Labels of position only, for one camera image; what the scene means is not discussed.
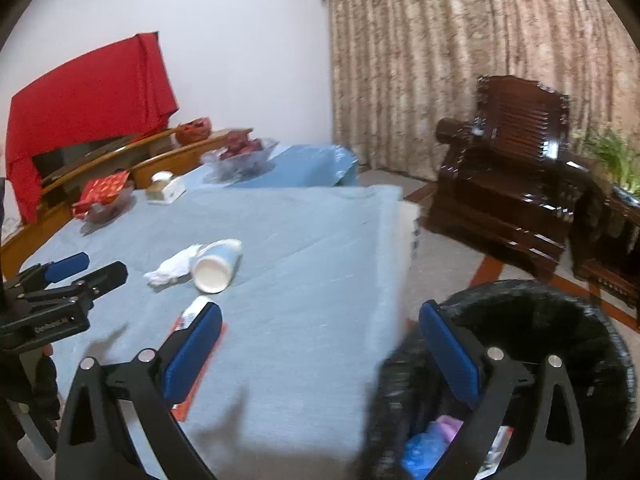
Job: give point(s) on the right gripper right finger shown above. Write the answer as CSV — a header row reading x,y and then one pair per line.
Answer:
x,y
536,400

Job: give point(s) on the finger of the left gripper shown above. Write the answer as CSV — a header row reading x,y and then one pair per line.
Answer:
x,y
60,270
93,285

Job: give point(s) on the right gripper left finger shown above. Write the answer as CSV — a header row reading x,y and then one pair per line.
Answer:
x,y
94,441

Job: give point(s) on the white cardboard box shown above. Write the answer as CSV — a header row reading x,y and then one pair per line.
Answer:
x,y
495,453

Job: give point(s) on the white tissue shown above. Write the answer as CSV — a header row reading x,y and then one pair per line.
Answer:
x,y
174,268

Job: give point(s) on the orange mesh pad with label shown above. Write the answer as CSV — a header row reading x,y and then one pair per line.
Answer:
x,y
202,321

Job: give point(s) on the blue plastic bag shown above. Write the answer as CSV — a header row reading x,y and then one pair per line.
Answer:
x,y
423,451

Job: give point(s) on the blue white paper cup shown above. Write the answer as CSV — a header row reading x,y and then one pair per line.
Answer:
x,y
214,266

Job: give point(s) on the glass snack dish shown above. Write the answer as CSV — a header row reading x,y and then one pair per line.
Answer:
x,y
99,214

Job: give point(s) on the red snack packet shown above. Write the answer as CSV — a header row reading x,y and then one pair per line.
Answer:
x,y
100,191

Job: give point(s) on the black television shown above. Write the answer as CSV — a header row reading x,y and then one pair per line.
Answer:
x,y
56,163

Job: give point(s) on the white tissue box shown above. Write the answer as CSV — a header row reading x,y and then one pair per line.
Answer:
x,y
165,188

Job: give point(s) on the wooden TV cabinet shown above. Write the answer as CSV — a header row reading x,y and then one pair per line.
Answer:
x,y
141,159

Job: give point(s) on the glass fruit bowl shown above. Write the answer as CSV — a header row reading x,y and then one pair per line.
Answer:
x,y
249,162

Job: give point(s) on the red cloth cover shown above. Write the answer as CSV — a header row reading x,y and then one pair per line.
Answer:
x,y
117,90

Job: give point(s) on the grey-blue table cloth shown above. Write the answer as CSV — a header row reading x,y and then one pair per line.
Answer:
x,y
311,313

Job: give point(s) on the red decorative ornament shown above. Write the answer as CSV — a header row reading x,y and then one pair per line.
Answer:
x,y
196,131

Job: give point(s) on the dark wooden side table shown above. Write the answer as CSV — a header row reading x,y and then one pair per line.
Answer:
x,y
604,241

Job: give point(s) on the dark wooden armchair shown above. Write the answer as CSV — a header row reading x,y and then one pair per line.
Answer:
x,y
508,179

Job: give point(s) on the red apples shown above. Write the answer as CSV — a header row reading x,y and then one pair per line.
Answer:
x,y
238,142

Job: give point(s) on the blue plastic table cover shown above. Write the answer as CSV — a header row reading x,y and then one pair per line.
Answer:
x,y
295,166

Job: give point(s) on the green potted plant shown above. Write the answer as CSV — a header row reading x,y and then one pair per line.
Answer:
x,y
611,155

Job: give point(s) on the beige patterned curtain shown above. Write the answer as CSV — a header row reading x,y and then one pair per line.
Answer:
x,y
398,66

